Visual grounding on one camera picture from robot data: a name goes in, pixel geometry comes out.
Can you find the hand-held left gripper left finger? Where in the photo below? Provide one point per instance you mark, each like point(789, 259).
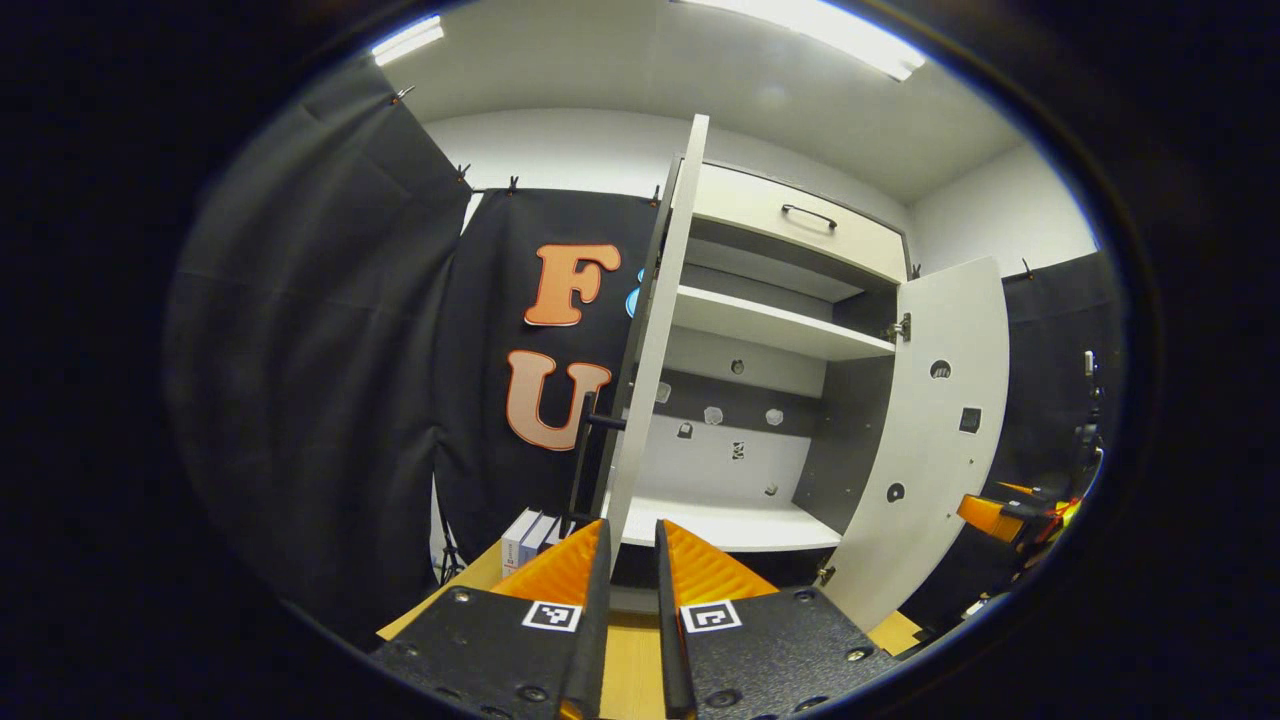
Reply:
point(595, 650)

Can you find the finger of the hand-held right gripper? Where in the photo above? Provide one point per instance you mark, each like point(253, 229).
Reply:
point(990, 515)

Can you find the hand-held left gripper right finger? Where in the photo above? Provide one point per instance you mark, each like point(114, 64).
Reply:
point(672, 650)

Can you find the cherry-sticker shoe cabinet door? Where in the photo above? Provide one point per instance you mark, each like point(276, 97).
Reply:
point(930, 480)

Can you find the beige double-door shoe cabinet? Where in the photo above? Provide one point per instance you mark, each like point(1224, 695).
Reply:
point(850, 430)

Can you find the camera-sticker shoe cabinet door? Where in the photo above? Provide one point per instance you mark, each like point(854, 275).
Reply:
point(665, 350)

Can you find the white cabinet shelf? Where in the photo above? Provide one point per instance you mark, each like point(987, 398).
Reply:
point(730, 525)
point(770, 322)

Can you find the beige cabinet drawer front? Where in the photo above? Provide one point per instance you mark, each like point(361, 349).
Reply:
point(740, 205)

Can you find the white book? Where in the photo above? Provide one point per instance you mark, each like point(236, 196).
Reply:
point(515, 540)

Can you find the black stand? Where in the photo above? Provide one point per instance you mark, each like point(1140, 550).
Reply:
point(450, 555)

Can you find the black backdrop cloth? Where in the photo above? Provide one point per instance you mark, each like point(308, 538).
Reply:
point(300, 350)

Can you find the ceiling light panel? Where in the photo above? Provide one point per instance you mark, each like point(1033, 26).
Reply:
point(820, 30)
point(408, 40)

